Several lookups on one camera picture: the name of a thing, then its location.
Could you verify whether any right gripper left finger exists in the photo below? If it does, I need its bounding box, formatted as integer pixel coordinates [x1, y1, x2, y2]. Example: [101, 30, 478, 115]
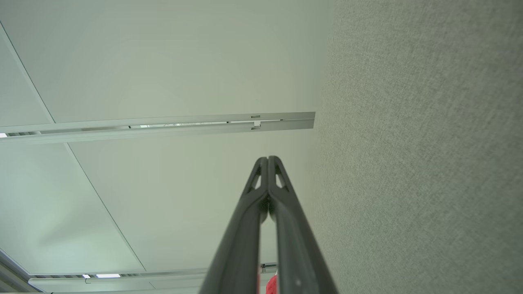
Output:
[199, 156, 269, 294]

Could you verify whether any grey partition edge frame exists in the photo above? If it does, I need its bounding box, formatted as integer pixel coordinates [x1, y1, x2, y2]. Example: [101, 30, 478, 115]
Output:
[0, 248, 43, 294]

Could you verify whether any grey partition post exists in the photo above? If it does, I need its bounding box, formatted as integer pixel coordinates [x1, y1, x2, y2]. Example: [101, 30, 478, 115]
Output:
[0, 111, 316, 134]
[0, 120, 315, 144]

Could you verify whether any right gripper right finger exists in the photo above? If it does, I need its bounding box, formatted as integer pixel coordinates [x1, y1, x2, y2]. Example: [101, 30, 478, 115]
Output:
[268, 156, 339, 294]

